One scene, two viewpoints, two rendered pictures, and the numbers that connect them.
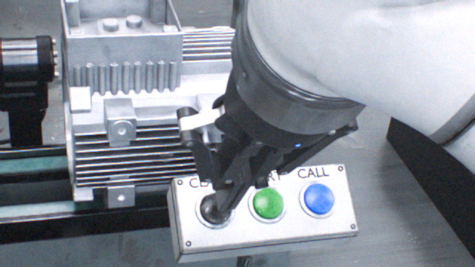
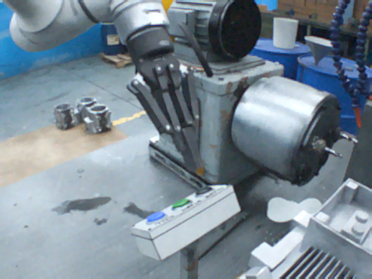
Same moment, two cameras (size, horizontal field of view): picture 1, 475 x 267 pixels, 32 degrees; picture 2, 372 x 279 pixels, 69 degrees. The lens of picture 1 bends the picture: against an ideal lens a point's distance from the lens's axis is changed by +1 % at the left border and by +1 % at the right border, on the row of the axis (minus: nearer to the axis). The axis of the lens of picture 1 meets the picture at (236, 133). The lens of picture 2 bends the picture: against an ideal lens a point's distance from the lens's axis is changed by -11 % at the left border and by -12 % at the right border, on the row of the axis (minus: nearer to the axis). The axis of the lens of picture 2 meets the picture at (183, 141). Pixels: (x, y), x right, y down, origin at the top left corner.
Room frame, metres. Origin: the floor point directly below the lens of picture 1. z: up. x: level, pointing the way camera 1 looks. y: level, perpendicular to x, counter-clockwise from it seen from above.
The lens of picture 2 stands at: (0.94, -0.18, 1.40)
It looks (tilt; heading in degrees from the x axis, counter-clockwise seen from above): 30 degrees down; 158
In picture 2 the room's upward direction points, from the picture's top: straight up
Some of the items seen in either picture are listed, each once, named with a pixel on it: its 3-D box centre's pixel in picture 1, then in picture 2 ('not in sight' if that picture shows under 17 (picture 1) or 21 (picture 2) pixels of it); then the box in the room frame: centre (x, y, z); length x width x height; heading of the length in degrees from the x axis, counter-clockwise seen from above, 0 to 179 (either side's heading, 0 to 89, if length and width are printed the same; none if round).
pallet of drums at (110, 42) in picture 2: not in sight; (136, 38); (-4.48, 1.14, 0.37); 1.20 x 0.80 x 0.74; 104
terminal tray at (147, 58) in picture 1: (119, 42); (354, 232); (0.79, 0.14, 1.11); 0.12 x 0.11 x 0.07; 107
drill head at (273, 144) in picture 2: not in sight; (273, 123); (0.36, 0.33, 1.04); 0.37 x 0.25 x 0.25; 17
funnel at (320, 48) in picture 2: not in sight; (319, 56); (-0.55, 1.47, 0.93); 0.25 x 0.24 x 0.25; 109
